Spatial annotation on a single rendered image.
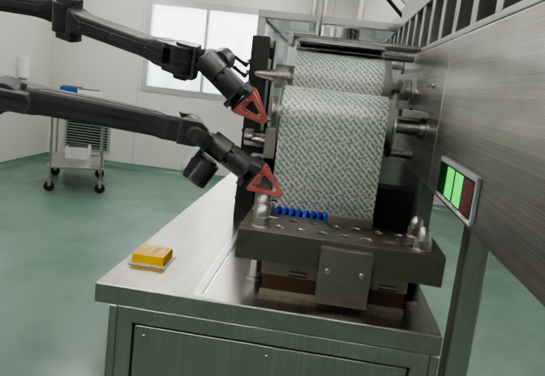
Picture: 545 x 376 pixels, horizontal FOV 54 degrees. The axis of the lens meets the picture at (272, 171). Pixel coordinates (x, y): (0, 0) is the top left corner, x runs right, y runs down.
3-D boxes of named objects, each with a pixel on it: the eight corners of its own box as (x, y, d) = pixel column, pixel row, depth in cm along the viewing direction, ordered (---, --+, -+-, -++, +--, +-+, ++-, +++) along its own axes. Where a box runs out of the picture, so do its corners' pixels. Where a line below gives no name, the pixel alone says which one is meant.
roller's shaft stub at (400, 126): (390, 134, 127) (393, 115, 126) (420, 138, 126) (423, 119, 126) (392, 135, 123) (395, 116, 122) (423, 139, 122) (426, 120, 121)
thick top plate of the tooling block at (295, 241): (246, 235, 122) (250, 209, 121) (426, 261, 118) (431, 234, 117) (234, 257, 106) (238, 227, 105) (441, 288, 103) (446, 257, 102)
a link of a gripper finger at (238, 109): (254, 134, 126) (225, 104, 124) (258, 128, 132) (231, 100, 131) (274, 114, 124) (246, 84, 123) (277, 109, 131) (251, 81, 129)
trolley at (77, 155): (49, 174, 613) (54, 83, 597) (103, 177, 632) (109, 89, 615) (42, 192, 528) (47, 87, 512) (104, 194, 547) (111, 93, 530)
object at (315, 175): (268, 213, 125) (278, 134, 122) (371, 228, 123) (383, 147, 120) (268, 214, 124) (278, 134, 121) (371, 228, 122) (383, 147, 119)
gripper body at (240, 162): (241, 188, 119) (214, 168, 119) (248, 181, 129) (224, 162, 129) (259, 165, 118) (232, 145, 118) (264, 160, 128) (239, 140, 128)
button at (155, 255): (142, 253, 123) (143, 243, 122) (172, 258, 122) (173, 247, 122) (130, 262, 116) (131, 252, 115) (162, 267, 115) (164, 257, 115)
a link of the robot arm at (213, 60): (189, 66, 124) (204, 49, 121) (199, 61, 130) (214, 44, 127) (210, 88, 124) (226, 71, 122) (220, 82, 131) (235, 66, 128)
